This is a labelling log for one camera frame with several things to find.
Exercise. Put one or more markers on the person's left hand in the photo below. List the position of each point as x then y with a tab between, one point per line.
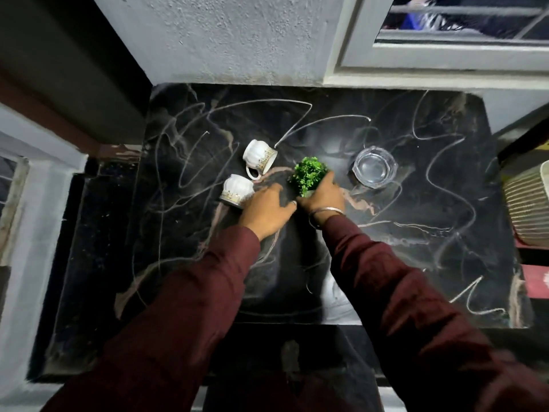
266	212

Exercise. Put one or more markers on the person's right hand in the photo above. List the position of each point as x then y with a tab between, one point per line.
324	199

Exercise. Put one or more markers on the person's left fingers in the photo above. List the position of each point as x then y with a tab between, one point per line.
268	193

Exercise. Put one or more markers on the person's right fingers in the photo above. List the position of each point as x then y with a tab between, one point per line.
326	182

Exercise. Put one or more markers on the small green potted plant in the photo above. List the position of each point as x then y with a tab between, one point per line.
307	174

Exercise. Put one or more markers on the person's left forearm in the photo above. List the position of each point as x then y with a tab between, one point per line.
171	326

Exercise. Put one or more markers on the person's right forearm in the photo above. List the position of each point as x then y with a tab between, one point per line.
420	321

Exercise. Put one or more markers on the silver bangle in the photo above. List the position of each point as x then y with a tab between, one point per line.
328	210

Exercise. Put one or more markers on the clear glass ashtray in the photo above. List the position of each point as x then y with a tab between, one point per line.
375	167

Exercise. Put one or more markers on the red shelf board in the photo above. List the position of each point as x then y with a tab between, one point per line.
536	281

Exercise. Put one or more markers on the grey window frame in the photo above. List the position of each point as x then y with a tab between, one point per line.
429	59

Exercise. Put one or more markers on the white door frame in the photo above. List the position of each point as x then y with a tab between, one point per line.
30	235

